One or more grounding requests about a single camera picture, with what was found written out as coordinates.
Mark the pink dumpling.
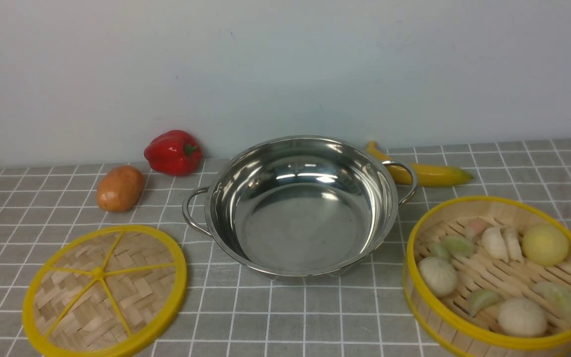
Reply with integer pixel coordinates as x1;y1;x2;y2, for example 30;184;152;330
464;217;490;241

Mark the white dumpling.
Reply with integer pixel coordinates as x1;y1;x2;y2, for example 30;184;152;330
482;227;509;263

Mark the white bun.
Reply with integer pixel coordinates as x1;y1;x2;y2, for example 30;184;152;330
417;257;458;298
497;297;548;338

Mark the green dumpling front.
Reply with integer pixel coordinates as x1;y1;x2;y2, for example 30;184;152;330
466;289;501;318

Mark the yellow banana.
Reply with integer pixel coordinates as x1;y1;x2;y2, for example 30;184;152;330
387;163;474;187

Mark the yellow round bun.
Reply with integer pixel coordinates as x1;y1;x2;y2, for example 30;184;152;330
521;224;570;266

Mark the red bell pepper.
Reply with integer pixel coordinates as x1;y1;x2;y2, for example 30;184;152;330
144;130;202;177

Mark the green dumpling right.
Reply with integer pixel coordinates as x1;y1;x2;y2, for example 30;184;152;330
531;282;571;328

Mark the woven bamboo steamer lid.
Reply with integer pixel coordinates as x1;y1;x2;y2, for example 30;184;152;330
22;225;188;357

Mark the brown potato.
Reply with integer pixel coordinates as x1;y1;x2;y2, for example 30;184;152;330
97;165;145;212

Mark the stainless steel pot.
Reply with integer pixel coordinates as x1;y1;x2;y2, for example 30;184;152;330
182;135;419;282

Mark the grey checked tablecloth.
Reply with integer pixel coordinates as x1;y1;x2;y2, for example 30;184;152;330
0;138;571;357

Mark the white bun front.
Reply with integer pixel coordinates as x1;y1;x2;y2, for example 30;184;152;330
497;297;548;338

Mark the bamboo steamer basket yellow rim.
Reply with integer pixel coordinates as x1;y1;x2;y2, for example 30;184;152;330
403;196;571;357

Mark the green dumpling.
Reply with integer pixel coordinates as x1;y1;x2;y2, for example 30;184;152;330
442;235;474;258
466;289;501;318
531;282;571;328

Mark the green dumpling back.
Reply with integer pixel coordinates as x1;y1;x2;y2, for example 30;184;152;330
442;235;474;258

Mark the white bun left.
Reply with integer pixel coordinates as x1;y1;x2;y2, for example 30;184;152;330
417;257;458;298

